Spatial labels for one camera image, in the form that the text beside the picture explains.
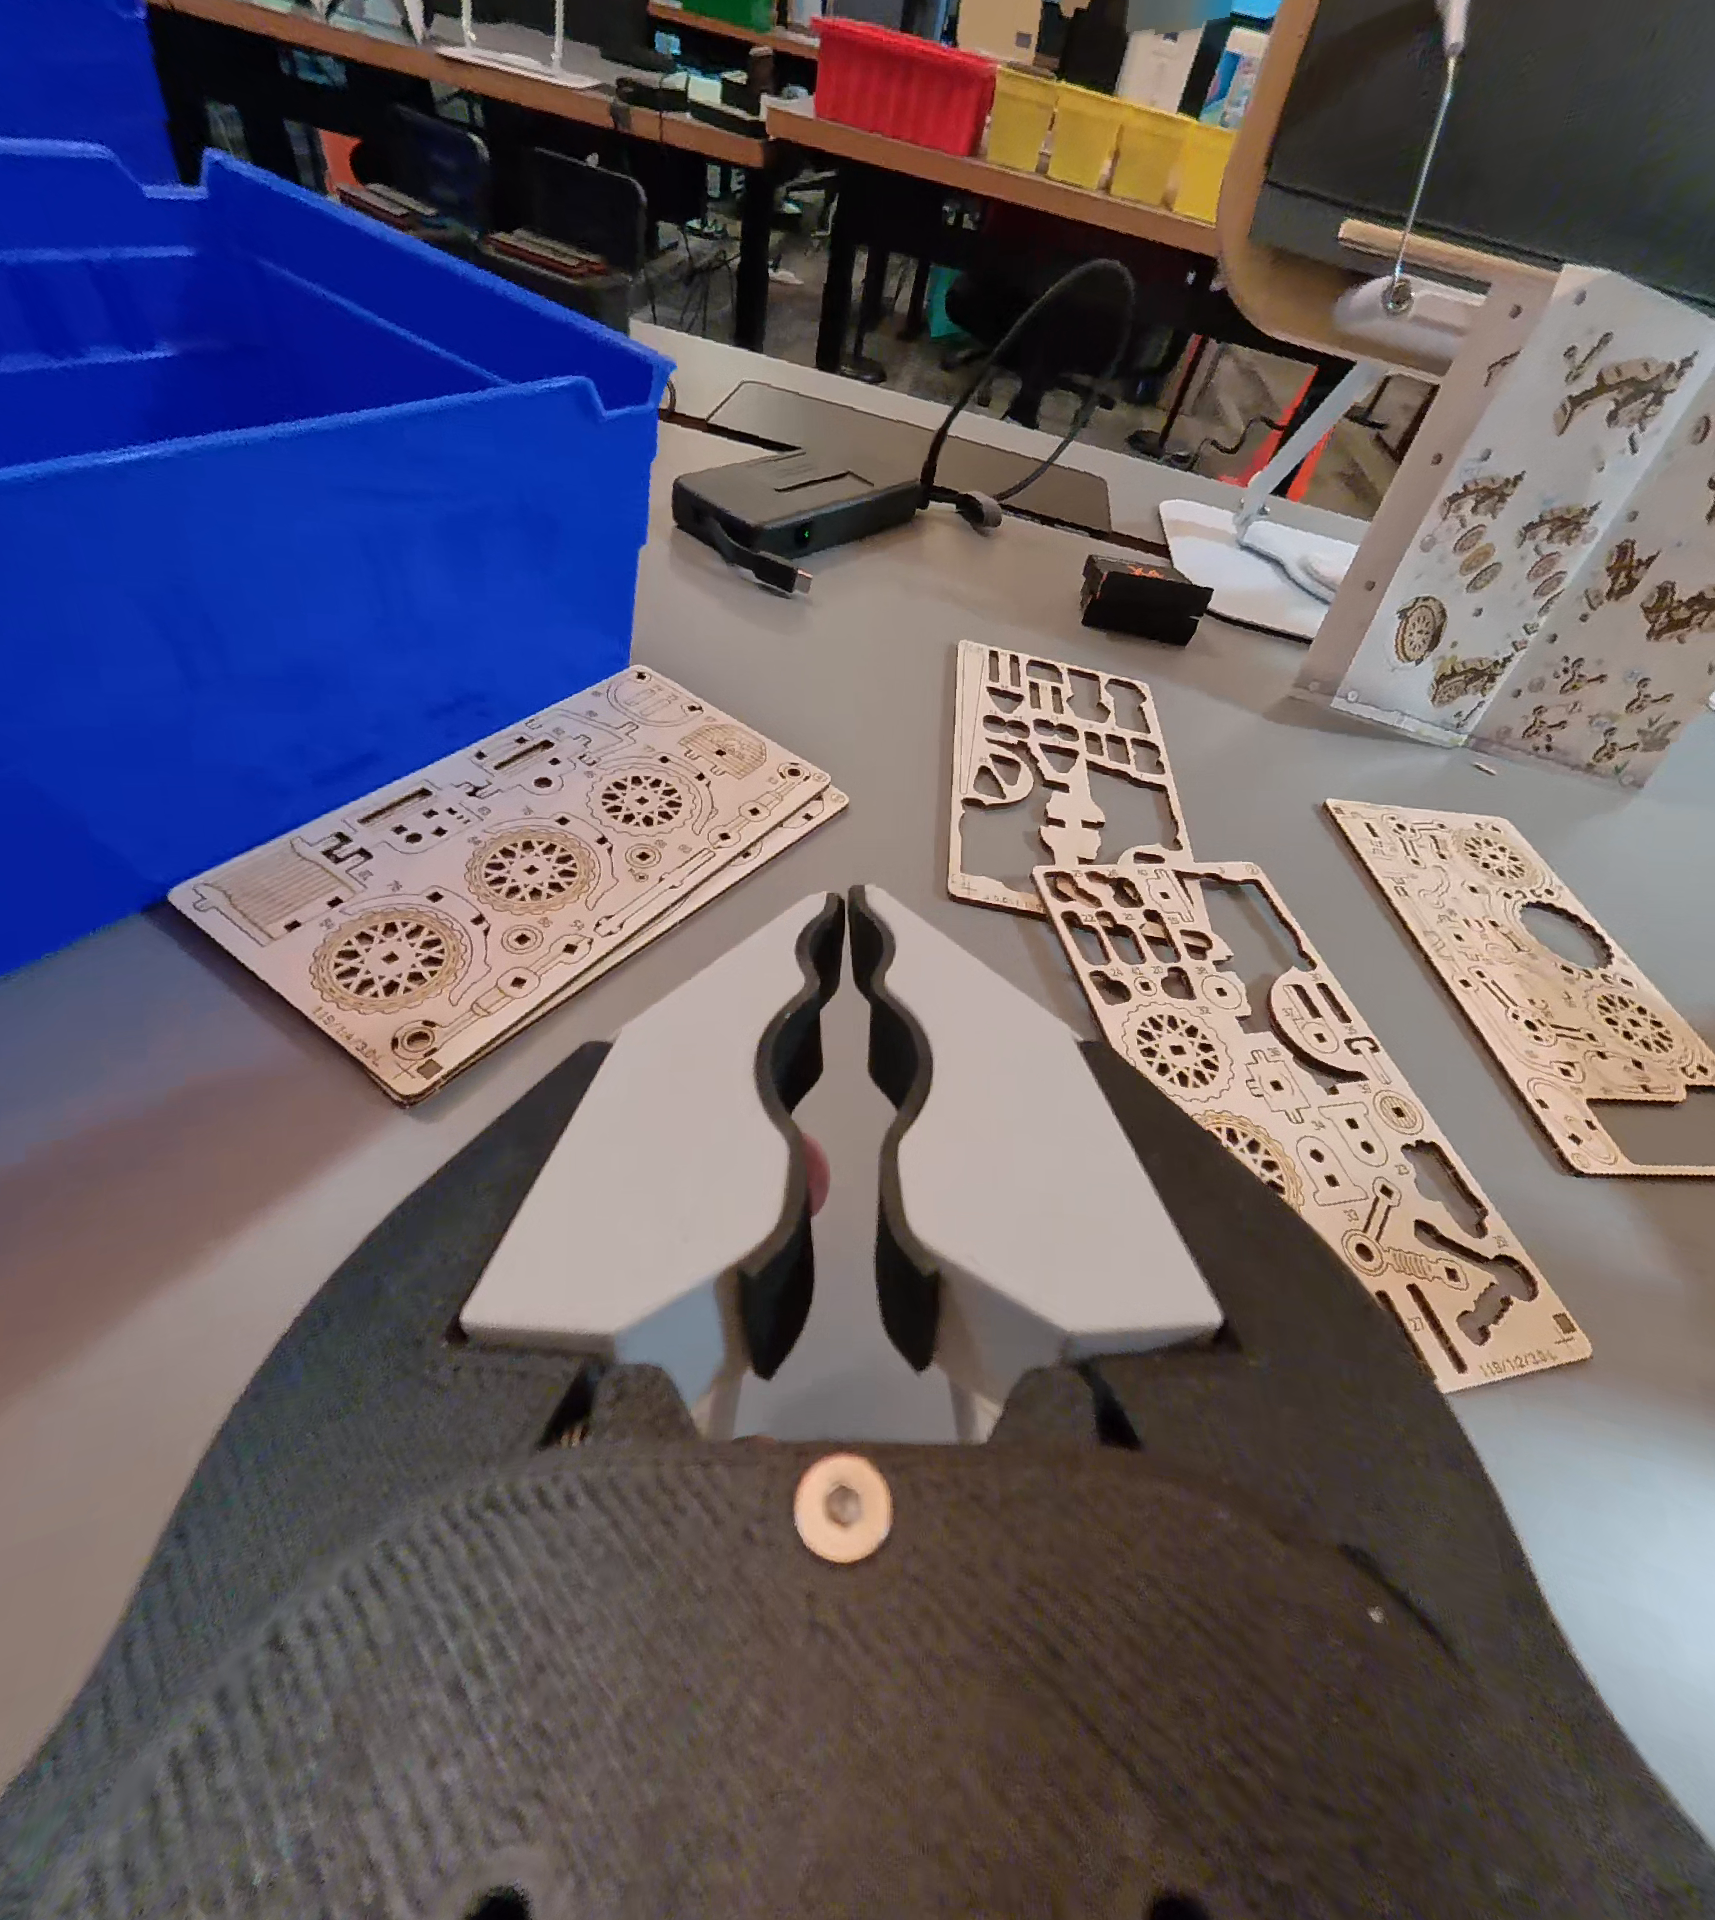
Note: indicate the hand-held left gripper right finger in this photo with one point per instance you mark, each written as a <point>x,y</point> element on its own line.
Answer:
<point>1038,1185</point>

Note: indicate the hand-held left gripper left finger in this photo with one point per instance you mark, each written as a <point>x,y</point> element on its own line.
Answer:
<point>646,1185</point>

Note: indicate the long wooden puzzle sheet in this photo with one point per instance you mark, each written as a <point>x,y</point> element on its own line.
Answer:
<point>1338,1155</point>

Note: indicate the narrow wooden puzzle sheet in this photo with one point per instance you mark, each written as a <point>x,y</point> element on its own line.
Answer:
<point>1008,871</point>

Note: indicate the stack of wooden puzzle sheets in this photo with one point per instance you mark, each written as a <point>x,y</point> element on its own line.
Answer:
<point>497,885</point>

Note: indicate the wooden puzzle sheet round hole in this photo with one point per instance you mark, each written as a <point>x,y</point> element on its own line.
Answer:
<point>1487,930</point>

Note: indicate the small black box red display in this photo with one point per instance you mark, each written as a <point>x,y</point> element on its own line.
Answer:
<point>1141,600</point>

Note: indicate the black power adapter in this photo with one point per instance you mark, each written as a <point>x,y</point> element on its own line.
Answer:
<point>797,502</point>

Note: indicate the large blue plastic bin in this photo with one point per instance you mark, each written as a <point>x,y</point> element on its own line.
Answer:
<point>243,600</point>

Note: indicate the white printed puzzle box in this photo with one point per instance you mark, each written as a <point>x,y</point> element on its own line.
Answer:
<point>1547,495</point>

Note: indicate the wooden background table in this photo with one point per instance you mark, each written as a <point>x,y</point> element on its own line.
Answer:
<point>947,172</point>

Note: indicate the yellow plastic bin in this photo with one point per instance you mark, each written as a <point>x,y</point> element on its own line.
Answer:
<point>1150,158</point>
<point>1087,139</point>
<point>1206,172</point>
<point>1019,119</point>

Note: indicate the red plastic bin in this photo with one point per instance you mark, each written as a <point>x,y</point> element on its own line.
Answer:
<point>903,83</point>

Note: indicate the wooden-rimmed dark board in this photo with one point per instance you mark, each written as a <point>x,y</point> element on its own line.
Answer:
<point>1622,135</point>

